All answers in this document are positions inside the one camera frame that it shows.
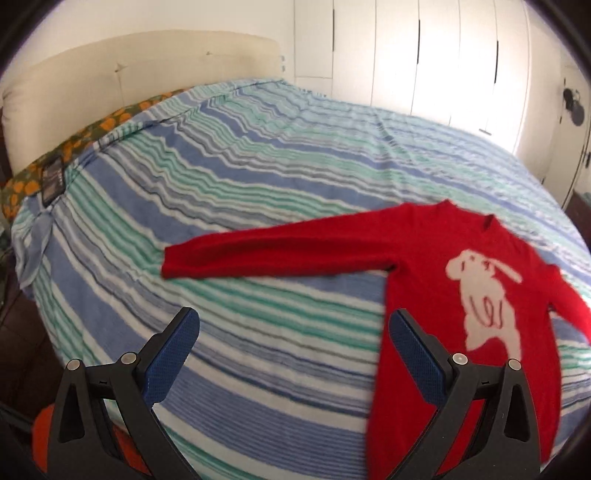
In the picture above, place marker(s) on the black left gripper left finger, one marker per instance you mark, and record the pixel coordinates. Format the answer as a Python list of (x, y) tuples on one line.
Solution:
[(137, 381)]

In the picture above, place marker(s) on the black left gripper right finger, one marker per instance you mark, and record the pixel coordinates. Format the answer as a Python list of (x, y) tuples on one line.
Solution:
[(505, 441)]

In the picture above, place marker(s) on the red sweater with white rabbit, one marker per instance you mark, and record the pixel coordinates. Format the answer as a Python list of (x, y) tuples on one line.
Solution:
[(464, 278)]

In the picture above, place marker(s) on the orange fleece garment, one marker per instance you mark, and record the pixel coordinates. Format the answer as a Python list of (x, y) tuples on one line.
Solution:
[(74, 438)]

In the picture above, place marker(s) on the blue green striped bedspread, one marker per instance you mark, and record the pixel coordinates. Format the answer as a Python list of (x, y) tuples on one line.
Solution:
[(292, 377)]

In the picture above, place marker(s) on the black phone on bed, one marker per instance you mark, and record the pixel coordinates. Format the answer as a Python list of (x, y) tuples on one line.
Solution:
[(52, 180)]

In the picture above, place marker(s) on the orange floral pillow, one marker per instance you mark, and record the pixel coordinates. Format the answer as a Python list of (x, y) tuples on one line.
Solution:
[(27, 182)]

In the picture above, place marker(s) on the white wardrobe doors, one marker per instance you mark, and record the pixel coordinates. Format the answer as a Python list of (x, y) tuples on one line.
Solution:
[(464, 64)]

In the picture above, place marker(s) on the beige padded headboard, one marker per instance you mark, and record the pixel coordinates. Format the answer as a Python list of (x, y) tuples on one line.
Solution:
[(52, 100)]

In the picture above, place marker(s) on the dark wall-mounted fan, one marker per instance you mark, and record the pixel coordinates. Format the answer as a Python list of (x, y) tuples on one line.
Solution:
[(573, 106)]

